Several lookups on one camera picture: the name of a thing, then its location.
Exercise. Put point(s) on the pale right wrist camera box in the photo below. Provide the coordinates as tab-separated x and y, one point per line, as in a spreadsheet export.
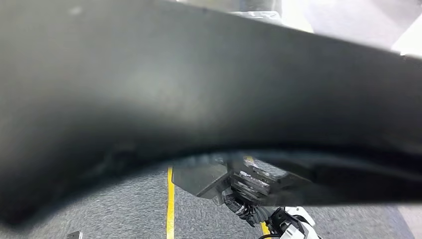
291	233

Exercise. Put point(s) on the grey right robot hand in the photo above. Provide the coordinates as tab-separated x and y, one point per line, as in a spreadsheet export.
254	184

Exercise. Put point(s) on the white cabinet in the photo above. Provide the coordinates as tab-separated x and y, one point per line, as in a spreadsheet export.
410	41

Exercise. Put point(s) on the black plastic plate panel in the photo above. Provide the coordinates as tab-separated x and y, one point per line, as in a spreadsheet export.
165	82

